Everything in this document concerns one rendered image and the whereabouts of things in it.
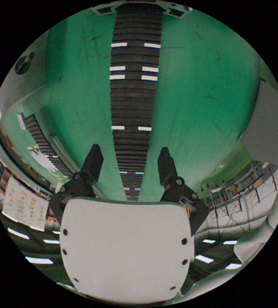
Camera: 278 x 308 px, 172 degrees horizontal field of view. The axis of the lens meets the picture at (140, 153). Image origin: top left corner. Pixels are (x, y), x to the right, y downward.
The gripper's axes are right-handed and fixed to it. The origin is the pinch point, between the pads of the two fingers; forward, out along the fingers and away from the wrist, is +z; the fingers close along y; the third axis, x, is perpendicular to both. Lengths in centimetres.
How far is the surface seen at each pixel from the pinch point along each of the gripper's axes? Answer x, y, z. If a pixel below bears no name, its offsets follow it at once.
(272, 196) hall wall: -142, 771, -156
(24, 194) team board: -136, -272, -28
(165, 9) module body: 19.1, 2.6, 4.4
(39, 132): 2.9, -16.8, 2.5
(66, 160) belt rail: -7.4, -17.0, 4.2
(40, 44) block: 18.4, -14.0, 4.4
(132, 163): -4.1, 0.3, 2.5
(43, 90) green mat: 9.5, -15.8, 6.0
